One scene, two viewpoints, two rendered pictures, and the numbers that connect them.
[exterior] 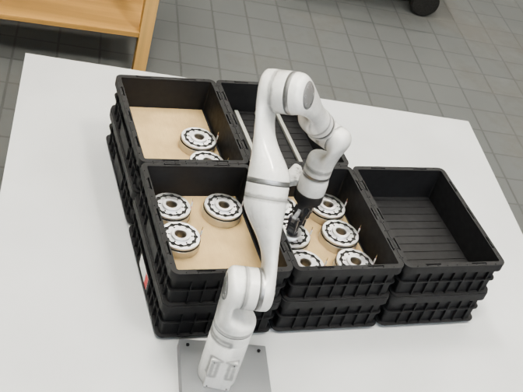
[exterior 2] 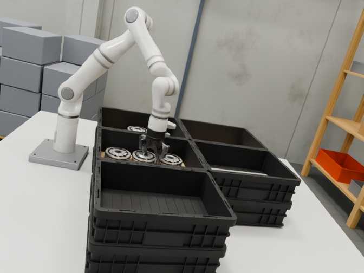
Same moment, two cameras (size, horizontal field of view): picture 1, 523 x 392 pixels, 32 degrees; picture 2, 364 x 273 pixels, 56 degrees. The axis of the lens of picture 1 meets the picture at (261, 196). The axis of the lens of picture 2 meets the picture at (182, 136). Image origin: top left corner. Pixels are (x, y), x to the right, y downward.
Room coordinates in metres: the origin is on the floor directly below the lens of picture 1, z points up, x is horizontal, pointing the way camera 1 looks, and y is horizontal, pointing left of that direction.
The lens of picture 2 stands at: (2.17, -1.34, 1.43)
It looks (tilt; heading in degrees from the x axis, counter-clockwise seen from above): 19 degrees down; 101
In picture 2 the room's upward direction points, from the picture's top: 14 degrees clockwise
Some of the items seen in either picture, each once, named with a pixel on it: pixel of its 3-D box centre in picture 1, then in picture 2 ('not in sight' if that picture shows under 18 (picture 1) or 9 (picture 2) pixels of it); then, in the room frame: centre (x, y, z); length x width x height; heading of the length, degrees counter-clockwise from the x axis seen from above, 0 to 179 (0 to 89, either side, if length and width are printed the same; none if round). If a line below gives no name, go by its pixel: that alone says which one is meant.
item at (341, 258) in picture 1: (355, 262); not in sight; (1.77, -0.28, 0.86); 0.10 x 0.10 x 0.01
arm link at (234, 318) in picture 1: (240, 300); (70, 99); (1.39, -0.03, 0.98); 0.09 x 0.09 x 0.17; 16
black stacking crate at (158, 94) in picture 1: (176, 135); (218, 144); (2.05, 0.28, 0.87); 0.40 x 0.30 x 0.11; 28
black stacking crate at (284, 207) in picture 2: not in sight; (232, 194); (2.19, 0.01, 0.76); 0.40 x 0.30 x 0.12; 28
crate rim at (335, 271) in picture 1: (324, 217); (149, 150); (1.84, -0.17, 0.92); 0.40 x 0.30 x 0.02; 28
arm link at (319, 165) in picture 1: (328, 151); (161, 97); (1.83, -0.12, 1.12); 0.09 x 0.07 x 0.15; 58
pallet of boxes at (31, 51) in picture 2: not in sight; (39, 88); (0.26, 1.34, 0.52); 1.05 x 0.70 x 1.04; 10
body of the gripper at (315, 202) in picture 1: (306, 201); (155, 137); (1.83, -0.11, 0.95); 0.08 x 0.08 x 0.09
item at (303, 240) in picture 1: (291, 234); (144, 155); (1.80, -0.10, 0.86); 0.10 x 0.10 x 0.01
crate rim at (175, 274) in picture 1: (213, 218); (141, 124); (1.70, 0.10, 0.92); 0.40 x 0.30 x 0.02; 28
